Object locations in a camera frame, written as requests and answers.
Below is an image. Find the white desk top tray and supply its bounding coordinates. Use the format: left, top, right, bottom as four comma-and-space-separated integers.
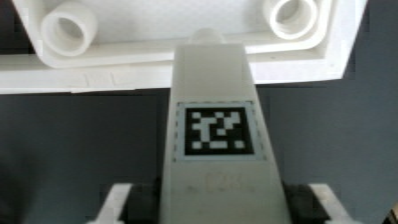
11, 0, 336, 68

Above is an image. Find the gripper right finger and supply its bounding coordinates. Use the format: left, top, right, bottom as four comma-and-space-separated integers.
284, 183, 355, 224

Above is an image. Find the white L-shaped obstacle wall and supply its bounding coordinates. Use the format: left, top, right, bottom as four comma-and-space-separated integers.
0, 0, 368, 94

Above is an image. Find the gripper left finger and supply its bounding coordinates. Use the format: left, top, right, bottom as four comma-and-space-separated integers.
85, 183, 160, 224

